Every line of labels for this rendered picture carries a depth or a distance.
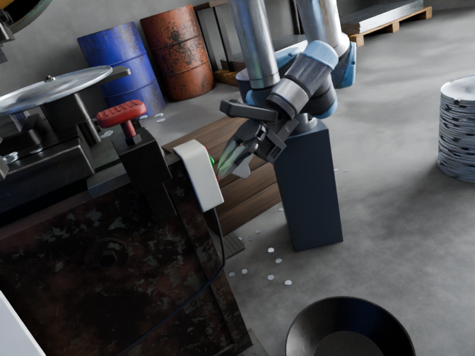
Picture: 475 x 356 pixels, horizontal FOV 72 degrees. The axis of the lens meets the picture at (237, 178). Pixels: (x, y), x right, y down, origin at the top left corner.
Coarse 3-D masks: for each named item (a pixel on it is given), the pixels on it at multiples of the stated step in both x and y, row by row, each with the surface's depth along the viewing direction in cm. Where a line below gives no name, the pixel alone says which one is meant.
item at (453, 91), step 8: (456, 80) 133; (464, 80) 131; (472, 80) 129; (448, 88) 128; (456, 88) 126; (464, 88) 124; (472, 88) 121; (448, 96) 121; (456, 96) 120; (464, 96) 119; (472, 96) 117
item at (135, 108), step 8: (128, 104) 48; (136, 104) 47; (104, 112) 48; (112, 112) 46; (120, 112) 46; (128, 112) 46; (136, 112) 46; (144, 112) 47; (104, 120) 45; (112, 120) 45; (120, 120) 46; (128, 120) 46; (104, 128) 46; (128, 128) 49; (128, 136) 49
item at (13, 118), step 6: (18, 114) 71; (24, 114) 76; (0, 120) 63; (6, 120) 64; (12, 120) 64; (18, 120) 69; (24, 120) 74; (0, 126) 64; (6, 126) 64; (12, 126) 65; (18, 126) 66; (0, 132) 64; (6, 132) 64; (12, 132) 65; (18, 132) 65
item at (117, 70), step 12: (120, 72) 70; (96, 84) 69; (72, 96) 69; (48, 108) 68; (60, 108) 69; (72, 108) 70; (84, 108) 72; (48, 120) 70; (60, 120) 70; (72, 120) 71; (84, 120) 72; (84, 132) 73; (96, 132) 75
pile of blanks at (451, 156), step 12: (444, 96) 124; (444, 108) 125; (456, 108) 119; (468, 108) 116; (444, 120) 128; (456, 120) 123; (468, 120) 119; (444, 132) 129; (456, 132) 123; (468, 132) 120; (444, 144) 131; (456, 144) 126; (468, 144) 123; (444, 156) 135; (456, 156) 128; (468, 156) 124; (444, 168) 136; (456, 168) 130; (468, 168) 126; (468, 180) 128
